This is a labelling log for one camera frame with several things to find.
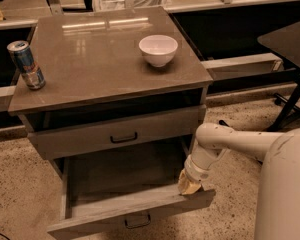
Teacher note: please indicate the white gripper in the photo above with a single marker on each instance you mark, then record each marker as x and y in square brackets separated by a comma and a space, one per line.
[195, 172]

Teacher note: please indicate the grey drawer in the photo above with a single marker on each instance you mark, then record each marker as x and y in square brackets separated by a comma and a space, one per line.
[127, 187]
[87, 138]

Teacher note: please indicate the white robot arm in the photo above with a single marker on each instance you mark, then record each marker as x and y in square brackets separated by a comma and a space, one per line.
[278, 204]

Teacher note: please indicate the grey top drawer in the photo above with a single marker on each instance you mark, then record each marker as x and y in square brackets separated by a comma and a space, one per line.
[87, 138]

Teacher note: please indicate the grey drawer cabinet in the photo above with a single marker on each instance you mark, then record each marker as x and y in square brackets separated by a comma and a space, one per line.
[95, 71]

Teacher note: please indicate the white ceramic bowl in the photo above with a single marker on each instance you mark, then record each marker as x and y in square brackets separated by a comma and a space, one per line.
[158, 50]

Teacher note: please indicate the black folding side table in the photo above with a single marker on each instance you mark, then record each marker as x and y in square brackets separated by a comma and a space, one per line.
[285, 42]

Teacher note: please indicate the blue silver drink can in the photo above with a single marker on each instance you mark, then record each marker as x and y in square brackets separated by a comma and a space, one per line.
[29, 69]

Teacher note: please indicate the white wire basket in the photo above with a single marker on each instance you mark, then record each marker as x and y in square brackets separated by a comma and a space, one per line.
[130, 1]

